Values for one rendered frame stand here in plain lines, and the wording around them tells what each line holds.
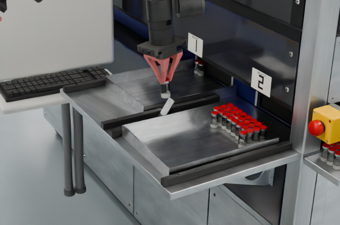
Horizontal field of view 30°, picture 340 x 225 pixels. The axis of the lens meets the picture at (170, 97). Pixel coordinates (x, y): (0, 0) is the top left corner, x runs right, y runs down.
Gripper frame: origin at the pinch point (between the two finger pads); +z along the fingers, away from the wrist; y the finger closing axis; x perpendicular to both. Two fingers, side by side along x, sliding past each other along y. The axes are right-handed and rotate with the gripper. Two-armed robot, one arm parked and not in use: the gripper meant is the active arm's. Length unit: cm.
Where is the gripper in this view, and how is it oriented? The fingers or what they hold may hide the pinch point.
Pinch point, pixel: (165, 78)
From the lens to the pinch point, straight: 148.3
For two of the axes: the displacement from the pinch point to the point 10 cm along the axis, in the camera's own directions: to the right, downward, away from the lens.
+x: -7.1, -2.4, 6.6
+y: 7.0, -3.3, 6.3
